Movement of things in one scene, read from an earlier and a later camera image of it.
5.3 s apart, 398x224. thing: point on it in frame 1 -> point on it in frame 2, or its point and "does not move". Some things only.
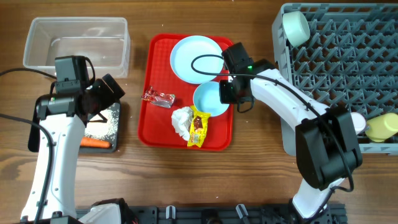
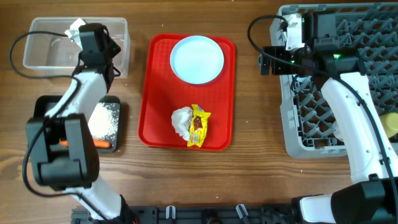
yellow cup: [382, 127] does not move
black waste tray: [104, 125] does not move
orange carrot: [94, 142] does not move
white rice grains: [107, 129] does not move
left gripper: [109, 98] -> [114, 49]
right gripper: [225, 97] -> [278, 52]
